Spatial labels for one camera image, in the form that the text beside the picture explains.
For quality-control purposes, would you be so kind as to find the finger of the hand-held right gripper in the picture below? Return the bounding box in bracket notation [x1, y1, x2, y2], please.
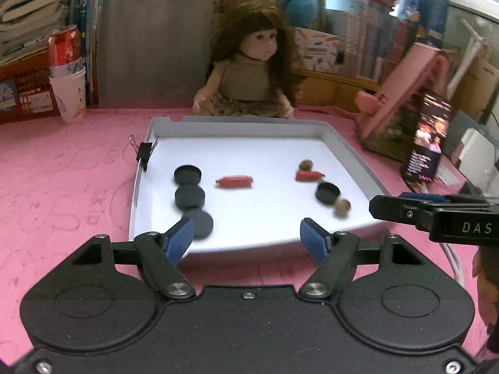
[369, 195, 437, 228]
[400, 192, 488, 205]

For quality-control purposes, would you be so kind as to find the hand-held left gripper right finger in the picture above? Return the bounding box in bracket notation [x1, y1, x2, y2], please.
[298, 218, 433, 301]

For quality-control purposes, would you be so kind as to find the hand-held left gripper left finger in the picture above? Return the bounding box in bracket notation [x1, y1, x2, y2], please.
[62, 218, 196, 300]

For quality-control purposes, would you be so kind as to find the small black round lid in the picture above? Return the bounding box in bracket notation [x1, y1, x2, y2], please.
[315, 181, 341, 205]

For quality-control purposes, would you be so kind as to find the grey cardboard box lid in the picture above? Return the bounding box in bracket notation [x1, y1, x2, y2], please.
[128, 116, 390, 260]

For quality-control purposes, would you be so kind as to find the person's right hand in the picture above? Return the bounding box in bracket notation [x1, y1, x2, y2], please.
[473, 250, 499, 320]

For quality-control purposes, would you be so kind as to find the black smartphone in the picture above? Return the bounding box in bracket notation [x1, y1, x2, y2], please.
[401, 90, 453, 193]

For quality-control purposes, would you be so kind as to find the black binder clip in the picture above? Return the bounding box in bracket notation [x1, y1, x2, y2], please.
[130, 134, 160, 172]

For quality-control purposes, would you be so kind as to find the pink rabbit-print towel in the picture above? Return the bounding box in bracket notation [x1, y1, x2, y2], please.
[0, 105, 499, 359]

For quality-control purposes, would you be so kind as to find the wooden drawer unit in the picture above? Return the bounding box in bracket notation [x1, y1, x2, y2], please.
[292, 70, 380, 108]

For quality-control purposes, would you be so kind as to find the white stand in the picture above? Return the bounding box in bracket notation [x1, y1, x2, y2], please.
[448, 17, 492, 98]

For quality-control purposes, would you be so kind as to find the row of shelved books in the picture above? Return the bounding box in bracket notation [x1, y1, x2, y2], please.
[212, 0, 449, 82]

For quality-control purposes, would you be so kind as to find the brown-haired doll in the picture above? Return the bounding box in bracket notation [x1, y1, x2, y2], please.
[193, 3, 305, 119]

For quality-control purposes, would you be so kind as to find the white paper cup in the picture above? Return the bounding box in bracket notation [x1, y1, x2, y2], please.
[49, 64, 87, 125]

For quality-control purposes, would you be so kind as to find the colourful printed carton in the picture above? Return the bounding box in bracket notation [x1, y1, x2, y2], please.
[292, 27, 340, 74]

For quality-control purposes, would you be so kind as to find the grey translucent storage box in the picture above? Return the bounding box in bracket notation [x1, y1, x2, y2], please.
[97, 0, 219, 108]

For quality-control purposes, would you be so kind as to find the orange plastic basket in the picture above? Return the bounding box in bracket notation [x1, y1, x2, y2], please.
[0, 49, 63, 125]

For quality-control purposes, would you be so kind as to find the red soda can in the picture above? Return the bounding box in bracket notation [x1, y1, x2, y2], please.
[47, 24, 83, 76]

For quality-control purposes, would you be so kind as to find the blue plush ball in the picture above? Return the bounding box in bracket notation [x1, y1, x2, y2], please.
[284, 0, 318, 28]

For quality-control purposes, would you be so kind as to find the stack of worn books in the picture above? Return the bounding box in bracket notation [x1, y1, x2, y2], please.
[0, 0, 75, 67]

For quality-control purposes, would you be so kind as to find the white braided cable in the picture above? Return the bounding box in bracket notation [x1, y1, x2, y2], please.
[440, 242, 466, 285]

